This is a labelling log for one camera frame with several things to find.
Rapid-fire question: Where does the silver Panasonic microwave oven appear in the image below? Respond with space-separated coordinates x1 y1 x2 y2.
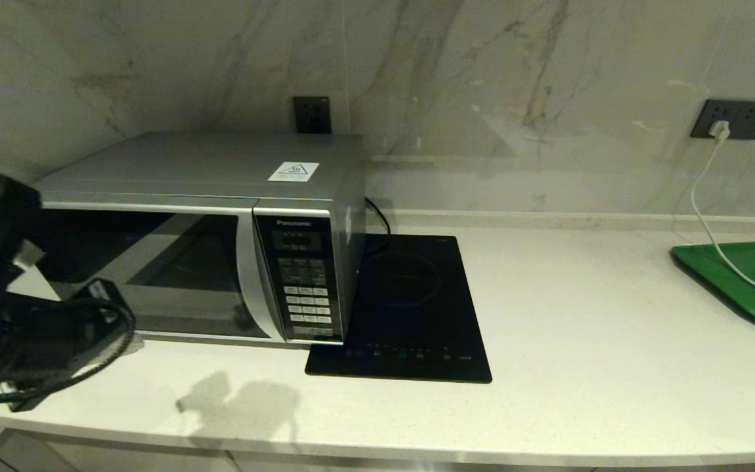
35 131 366 347

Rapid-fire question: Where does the glossy beige base cabinet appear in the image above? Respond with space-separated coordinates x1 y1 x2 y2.
0 426 755 472

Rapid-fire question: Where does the white warning sticker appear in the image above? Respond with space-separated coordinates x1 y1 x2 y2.
268 161 320 183

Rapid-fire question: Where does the black induction cooktop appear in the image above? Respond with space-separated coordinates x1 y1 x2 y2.
305 234 493 385

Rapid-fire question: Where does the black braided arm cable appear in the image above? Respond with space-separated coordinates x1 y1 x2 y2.
0 298 138 404

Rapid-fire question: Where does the small black wall socket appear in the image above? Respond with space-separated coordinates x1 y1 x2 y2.
293 96 332 134

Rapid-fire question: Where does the white power cable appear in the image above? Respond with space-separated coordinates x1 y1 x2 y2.
688 141 755 300

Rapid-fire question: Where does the wide black wall socket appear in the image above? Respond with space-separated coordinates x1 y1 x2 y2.
689 99 755 141

